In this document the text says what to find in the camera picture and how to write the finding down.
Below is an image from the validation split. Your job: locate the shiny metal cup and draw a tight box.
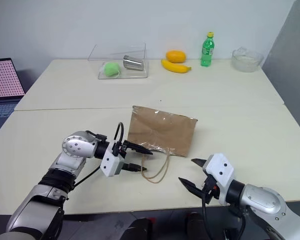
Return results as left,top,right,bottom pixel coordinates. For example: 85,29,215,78
122,55,145,72

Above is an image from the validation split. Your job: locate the clear plastic box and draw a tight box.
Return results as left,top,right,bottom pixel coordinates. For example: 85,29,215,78
87,42,150,81

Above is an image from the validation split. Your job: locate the grey partition panel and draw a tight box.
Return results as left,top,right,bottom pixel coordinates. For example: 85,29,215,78
260,0,300,149

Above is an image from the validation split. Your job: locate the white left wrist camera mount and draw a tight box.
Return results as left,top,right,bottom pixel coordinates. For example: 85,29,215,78
99,149,127,178

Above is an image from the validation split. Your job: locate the clear glass bowl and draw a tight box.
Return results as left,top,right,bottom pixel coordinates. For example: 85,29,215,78
230,47,265,74

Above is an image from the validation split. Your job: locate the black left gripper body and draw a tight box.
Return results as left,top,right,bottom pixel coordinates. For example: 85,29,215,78
111,140,129,177

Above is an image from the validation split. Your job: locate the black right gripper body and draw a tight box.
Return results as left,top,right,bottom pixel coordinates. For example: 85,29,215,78
201,175,220,205

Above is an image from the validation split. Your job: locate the dark rounded shape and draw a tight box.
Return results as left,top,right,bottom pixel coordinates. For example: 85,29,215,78
119,216,156,240

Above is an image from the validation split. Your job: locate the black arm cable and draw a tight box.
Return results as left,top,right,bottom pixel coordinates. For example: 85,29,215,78
73,121,126,188
201,192,246,240

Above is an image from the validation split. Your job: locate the green round ball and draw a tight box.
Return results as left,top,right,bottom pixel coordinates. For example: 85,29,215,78
103,61,122,78

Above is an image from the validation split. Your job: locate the open laptop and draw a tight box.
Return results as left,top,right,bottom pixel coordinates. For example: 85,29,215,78
0,57,26,137

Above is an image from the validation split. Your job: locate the brown paper bag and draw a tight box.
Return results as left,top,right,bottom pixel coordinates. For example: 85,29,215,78
126,105,200,185

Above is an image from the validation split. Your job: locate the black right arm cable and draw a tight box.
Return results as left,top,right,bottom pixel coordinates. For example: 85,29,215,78
201,192,246,240

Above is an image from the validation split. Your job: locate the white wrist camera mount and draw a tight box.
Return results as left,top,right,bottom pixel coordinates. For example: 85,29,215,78
202,153,235,206
99,149,127,178

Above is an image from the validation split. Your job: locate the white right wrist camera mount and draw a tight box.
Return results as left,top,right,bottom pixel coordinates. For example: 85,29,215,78
202,153,235,206

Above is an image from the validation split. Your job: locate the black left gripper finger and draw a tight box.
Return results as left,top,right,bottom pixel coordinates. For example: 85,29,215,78
123,140,154,156
122,162,149,174

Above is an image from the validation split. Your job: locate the yellow banana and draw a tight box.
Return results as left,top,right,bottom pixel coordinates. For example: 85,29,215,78
160,58,193,74

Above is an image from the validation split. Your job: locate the orange mango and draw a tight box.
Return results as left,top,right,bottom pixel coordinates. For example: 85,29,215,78
165,49,187,64

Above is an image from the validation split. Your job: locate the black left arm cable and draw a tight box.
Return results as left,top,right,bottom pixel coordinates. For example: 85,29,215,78
73,121,126,188

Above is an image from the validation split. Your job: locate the green plastic soda bottle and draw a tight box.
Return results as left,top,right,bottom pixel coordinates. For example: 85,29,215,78
200,31,216,68

